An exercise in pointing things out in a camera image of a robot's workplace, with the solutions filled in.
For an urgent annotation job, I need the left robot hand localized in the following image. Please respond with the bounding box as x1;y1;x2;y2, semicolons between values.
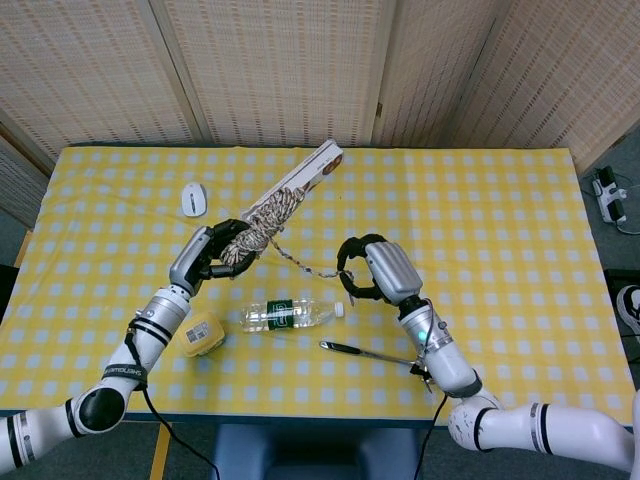
168;218;259;297

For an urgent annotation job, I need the yellow white checked tablecloth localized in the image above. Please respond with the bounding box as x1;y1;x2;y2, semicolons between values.
0;145;639;427

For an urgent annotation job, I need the white black sneaker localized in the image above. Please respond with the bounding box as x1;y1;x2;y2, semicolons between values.
615;284;640;346

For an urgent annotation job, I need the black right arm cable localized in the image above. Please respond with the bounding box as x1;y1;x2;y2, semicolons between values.
422;389;449;480

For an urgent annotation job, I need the speckled braided rope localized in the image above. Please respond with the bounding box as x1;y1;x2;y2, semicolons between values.
219;187;357;307

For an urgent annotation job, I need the clear bottle green label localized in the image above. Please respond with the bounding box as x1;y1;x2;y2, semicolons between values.
238;298;346;333

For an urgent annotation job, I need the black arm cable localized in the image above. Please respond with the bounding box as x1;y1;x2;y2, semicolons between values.
124;319;221;480
422;389;449;480

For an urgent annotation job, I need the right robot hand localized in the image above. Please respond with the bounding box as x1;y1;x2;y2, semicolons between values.
337;233;424;306

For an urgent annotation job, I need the white power strip cable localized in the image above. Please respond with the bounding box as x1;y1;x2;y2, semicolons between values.
612;172;640;236

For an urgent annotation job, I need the woven folding screen panel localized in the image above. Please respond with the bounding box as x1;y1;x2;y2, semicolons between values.
449;0;640;174
0;122;56;229
149;0;399;149
0;0;211;164
372;0;501;149

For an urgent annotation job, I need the stainless steel ladle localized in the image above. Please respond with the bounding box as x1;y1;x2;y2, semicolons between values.
319;340;419;369

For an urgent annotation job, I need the white red baking paper box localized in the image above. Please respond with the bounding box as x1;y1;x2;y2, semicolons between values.
240;139;345;224

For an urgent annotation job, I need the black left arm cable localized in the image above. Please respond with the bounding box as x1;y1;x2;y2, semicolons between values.
124;319;221;480

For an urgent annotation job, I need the green tub yellow lid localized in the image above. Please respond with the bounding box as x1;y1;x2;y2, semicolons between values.
180;310;227;359

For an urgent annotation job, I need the white power strip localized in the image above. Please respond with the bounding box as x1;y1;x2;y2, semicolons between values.
592;167;630;225

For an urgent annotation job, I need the white computer mouse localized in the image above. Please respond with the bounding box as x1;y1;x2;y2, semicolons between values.
180;182;208;218

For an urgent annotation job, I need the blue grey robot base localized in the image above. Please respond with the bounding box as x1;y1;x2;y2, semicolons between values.
212;424;431;480

